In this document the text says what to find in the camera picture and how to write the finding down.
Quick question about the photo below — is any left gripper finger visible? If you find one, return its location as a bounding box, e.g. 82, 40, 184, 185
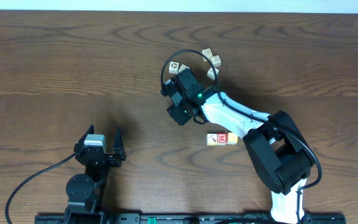
78, 125, 94, 144
113, 128, 124, 153

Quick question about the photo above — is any hammer picture yellow block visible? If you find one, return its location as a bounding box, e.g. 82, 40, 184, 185
206, 133, 218, 146

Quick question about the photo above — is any red letter M block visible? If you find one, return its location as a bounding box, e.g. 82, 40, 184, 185
217, 133, 227, 145

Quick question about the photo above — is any yellow top wooden block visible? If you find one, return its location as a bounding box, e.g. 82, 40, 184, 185
227, 133, 239, 145

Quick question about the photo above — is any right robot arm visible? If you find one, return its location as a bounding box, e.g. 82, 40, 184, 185
162, 84, 321, 223

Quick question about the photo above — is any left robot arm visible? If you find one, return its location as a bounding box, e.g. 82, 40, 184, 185
63, 126, 126, 223

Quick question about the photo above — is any white block centre right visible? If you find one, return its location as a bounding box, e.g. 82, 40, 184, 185
207, 67, 219, 80

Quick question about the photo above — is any umbrella blue edged block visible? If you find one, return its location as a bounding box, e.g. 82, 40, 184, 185
178, 64, 189, 73

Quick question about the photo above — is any ball picture white block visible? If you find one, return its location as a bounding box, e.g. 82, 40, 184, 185
168, 62, 180, 74

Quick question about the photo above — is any tan block red side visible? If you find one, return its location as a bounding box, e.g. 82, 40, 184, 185
210, 55, 222, 68

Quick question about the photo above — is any tan block yellow side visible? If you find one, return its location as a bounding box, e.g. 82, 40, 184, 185
201, 48, 213, 60

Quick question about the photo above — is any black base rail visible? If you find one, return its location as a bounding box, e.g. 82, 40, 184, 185
34, 212, 347, 224

